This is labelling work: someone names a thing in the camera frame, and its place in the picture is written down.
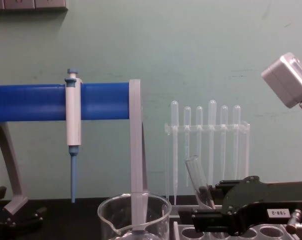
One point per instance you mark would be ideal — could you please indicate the blue and grey pipette stand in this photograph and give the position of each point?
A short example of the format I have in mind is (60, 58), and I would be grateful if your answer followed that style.
(28, 102)

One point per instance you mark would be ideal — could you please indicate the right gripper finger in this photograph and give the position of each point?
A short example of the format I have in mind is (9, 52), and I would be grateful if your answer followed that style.
(216, 192)
(211, 221)

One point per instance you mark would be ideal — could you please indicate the clear acrylic pipette rack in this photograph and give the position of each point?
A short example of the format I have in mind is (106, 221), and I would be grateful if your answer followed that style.
(246, 150)

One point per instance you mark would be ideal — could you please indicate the grey test tube rack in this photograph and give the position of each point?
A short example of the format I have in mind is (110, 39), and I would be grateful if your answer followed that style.
(177, 230)

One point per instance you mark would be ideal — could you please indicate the white and blue micropipette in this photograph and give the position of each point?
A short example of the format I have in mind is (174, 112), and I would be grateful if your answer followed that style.
(73, 120)

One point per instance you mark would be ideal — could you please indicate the black table cloth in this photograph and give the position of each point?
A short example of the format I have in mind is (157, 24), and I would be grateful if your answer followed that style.
(71, 220)

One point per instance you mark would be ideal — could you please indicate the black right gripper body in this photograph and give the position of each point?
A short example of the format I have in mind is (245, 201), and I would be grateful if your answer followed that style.
(253, 200)

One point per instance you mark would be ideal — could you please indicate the clear glass test tube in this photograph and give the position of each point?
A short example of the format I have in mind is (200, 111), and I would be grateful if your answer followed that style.
(194, 170)

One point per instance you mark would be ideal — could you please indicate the grey wall socket panel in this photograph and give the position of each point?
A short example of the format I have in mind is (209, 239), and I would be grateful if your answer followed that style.
(28, 4)

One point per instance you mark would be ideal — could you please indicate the clear glass beaker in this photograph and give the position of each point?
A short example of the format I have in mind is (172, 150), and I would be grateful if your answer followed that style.
(166, 220)

